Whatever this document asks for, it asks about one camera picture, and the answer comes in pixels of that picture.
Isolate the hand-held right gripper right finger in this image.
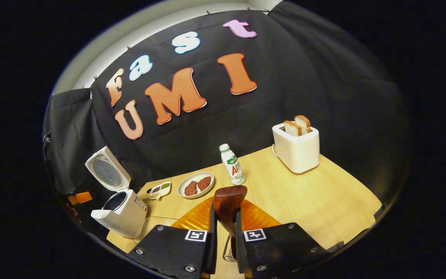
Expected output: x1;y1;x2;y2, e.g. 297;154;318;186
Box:
234;199;344;279

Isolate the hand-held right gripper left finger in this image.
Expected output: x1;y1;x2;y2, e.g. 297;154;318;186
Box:
128;195;218;279

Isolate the wire metal chopstick holder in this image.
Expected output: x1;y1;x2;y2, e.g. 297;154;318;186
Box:
223;234;237;262

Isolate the brown wooden spoon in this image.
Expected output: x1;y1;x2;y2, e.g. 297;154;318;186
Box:
213;185;248;260

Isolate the white rice cooker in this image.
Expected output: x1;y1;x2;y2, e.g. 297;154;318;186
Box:
84;146;148;239

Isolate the white round plate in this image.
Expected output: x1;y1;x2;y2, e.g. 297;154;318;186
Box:
177;171;215;200

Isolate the white divided grain dish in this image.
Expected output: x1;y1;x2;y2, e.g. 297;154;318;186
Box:
149;181;172;201

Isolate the white drink bottle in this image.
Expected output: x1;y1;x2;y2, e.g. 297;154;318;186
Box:
219;143;247;186

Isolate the white toaster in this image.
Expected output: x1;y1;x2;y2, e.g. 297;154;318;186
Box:
272;122;321;174

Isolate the row of black cloth clips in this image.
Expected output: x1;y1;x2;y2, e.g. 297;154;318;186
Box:
82;7;274;91

